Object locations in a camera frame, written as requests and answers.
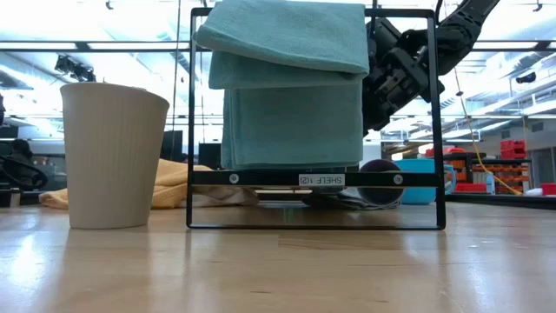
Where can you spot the dark purple round object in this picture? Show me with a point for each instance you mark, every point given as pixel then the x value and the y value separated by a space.
pixel 382 196

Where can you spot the black monitor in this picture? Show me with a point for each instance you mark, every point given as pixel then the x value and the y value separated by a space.
pixel 210 156
pixel 173 145

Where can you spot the grey cloth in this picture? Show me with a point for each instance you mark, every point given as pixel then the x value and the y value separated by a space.
pixel 334 201

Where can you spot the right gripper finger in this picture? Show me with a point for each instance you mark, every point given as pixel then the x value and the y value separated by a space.
pixel 375 115

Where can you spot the teal towel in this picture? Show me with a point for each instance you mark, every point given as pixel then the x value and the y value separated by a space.
pixel 291 126

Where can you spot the small black ceiling device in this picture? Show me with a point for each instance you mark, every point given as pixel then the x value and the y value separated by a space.
pixel 526 78

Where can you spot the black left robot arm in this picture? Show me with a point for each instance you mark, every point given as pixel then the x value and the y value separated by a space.
pixel 19 152

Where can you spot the bin rack with red bins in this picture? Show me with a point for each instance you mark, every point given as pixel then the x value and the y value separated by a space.
pixel 512 150

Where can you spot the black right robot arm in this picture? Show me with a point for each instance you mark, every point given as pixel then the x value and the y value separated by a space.
pixel 460 30

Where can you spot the black table frame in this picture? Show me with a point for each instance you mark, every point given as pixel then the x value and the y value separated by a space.
pixel 499 201

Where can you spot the wooden shelf with black frame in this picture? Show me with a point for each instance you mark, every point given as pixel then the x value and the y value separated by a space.
pixel 269 178

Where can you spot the blue bowl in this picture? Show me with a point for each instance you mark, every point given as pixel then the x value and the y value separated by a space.
pixel 419 195

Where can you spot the beige ribbed cup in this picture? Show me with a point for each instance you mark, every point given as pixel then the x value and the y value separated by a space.
pixel 113 156

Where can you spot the yellow cloth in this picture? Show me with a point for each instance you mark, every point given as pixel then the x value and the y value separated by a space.
pixel 174 182

